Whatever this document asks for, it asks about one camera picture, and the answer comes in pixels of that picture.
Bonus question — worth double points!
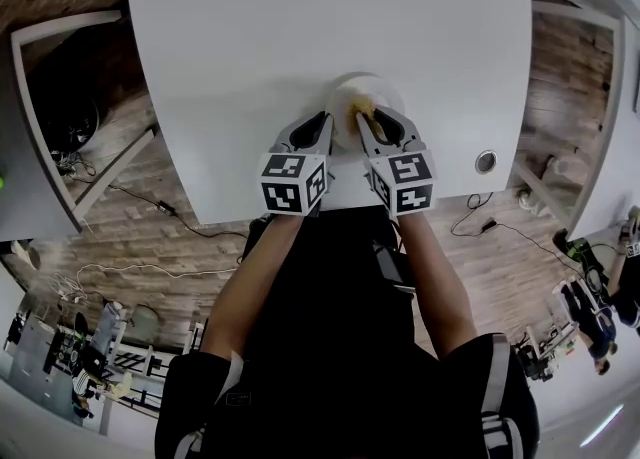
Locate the white-framed side desk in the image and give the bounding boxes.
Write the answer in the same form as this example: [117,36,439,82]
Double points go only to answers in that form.
[509,0,640,242]

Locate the white floor cable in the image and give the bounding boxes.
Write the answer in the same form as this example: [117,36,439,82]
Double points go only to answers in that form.
[49,260,237,304]

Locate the black round bin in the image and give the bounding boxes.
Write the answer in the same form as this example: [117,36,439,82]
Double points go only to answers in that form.
[47,91,101,151]

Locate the black cable with adapter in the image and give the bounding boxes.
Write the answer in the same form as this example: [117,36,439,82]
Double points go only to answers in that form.
[105,182,250,241]
[449,192,586,279]

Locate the round metal cable grommet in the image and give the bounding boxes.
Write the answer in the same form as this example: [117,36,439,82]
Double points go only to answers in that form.
[474,149,499,174]

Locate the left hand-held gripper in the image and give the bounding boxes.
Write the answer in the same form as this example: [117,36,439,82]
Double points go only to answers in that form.
[258,113,335,217]

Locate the white round plate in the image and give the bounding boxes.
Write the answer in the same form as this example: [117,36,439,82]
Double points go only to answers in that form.
[324,71,406,152]

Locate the black and green shoes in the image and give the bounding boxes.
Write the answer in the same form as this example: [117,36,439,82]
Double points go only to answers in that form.
[552,228,594,264]

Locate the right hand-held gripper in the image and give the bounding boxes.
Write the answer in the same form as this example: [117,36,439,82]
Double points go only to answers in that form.
[353,105,437,219]

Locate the white side desk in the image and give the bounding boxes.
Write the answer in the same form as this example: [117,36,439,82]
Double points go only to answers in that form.
[0,9,160,244]

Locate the person's black clothing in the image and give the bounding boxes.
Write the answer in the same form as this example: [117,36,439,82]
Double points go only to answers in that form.
[154,206,541,459]

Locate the grey shoulder strap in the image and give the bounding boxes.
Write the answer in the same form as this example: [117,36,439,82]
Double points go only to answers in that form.
[477,332,526,459]

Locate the white shoulder strap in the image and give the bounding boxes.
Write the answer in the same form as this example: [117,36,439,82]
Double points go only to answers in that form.
[172,350,247,459]

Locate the black box at waist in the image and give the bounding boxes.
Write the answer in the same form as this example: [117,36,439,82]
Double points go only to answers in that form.
[373,239,417,294]

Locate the person's left forearm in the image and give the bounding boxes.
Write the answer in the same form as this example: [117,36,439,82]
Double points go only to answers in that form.
[198,213,307,364]

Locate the person's right forearm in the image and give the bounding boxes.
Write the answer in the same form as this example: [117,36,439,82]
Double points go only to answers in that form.
[396,205,480,363]

